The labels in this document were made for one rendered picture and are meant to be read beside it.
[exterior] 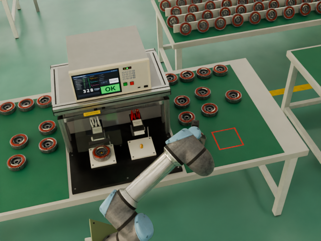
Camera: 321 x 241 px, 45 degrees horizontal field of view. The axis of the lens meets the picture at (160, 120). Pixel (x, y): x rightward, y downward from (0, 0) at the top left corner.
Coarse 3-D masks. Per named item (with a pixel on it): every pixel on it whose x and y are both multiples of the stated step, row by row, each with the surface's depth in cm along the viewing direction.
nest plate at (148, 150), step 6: (144, 138) 244; (150, 138) 243; (132, 144) 240; (138, 144) 240; (144, 144) 240; (150, 144) 240; (132, 150) 237; (138, 150) 237; (144, 150) 236; (150, 150) 236; (132, 156) 233; (138, 156) 233; (144, 156) 233
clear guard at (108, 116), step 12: (96, 108) 223; (108, 108) 223; (84, 120) 216; (96, 120) 216; (108, 120) 215; (84, 132) 210; (96, 132) 209; (108, 132) 209; (120, 132) 210; (84, 144) 207; (96, 144) 208; (108, 144) 209
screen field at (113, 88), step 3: (117, 84) 218; (102, 87) 217; (105, 87) 218; (108, 87) 218; (111, 87) 219; (114, 87) 219; (117, 87) 220; (102, 90) 219; (105, 90) 219; (108, 90) 220; (111, 90) 220; (114, 90) 221; (117, 90) 221; (102, 93) 220
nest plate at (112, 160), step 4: (112, 148) 239; (112, 152) 236; (92, 156) 235; (112, 156) 234; (92, 160) 232; (108, 160) 232; (112, 160) 232; (92, 164) 230; (96, 164) 230; (100, 164) 230; (104, 164) 230; (108, 164) 231
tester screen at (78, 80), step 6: (102, 72) 211; (108, 72) 212; (114, 72) 212; (78, 78) 210; (84, 78) 211; (90, 78) 212; (96, 78) 213; (102, 78) 213; (108, 78) 214; (78, 84) 212; (84, 84) 213; (90, 84) 214; (96, 84) 215; (108, 84) 217; (114, 84) 218; (78, 90) 215; (96, 90) 218; (90, 96) 220
